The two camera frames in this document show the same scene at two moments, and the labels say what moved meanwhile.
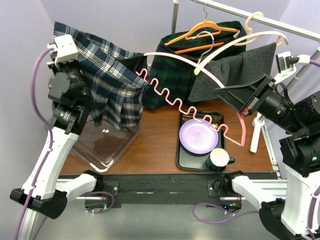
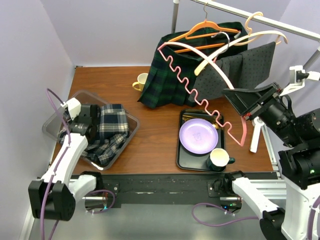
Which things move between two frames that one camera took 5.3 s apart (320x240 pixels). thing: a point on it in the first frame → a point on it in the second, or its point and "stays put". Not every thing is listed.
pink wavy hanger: x=242 y=122 → x=206 y=108
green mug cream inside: x=218 y=159 stays put
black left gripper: x=71 y=62 → x=75 y=119
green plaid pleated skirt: x=178 y=55 stays put
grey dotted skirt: x=232 y=70 stays put
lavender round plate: x=197 y=137 stays put
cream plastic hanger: x=249 y=35 stays put
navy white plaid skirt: x=117 y=90 → x=112 y=135
